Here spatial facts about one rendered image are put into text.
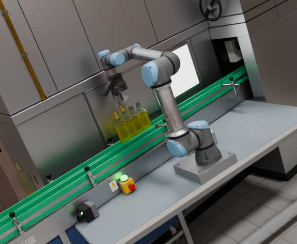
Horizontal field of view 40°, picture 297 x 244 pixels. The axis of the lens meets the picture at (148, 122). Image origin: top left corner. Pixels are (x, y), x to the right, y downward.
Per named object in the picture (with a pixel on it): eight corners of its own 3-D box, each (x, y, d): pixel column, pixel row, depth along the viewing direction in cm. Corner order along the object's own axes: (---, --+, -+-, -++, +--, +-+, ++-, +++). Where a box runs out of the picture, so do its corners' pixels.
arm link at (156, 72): (203, 148, 223) (170, 53, 208) (183, 161, 215) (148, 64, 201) (189, 146, 233) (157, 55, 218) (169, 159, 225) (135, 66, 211)
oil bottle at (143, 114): (151, 135, 276) (140, 107, 269) (156, 136, 271) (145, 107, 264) (145, 139, 273) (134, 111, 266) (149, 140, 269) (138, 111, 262)
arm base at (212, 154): (227, 155, 230) (222, 139, 227) (206, 167, 224) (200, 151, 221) (211, 150, 243) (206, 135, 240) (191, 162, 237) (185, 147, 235)
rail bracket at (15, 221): (25, 231, 215) (14, 210, 210) (29, 235, 209) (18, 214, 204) (18, 235, 213) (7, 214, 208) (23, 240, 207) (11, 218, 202)
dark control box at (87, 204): (93, 211, 235) (87, 199, 232) (100, 215, 228) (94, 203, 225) (81, 220, 231) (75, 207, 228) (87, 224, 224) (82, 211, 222)
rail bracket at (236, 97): (230, 103, 306) (222, 76, 299) (247, 105, 293) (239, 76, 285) (226, 106, 304) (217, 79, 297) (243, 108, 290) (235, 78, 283)
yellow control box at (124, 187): (130, 186, 248) (126, 175, 245) (137, 189, 242) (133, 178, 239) (121, 192, 244) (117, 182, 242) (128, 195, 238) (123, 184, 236)
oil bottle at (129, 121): (138, 144, 270) (127, 114, 264) (143, 144, 266) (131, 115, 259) (132, 148, 268) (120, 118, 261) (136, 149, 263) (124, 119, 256)
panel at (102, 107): (198, 83, 312) (185, 41, 301) (201, 83, 310) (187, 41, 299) (103, 140, 269) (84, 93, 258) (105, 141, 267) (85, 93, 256)
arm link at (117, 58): (127, 48, 238) (117, 49, 247) (112, 54, 233) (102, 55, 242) (132, 61, 241) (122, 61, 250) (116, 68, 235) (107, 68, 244)
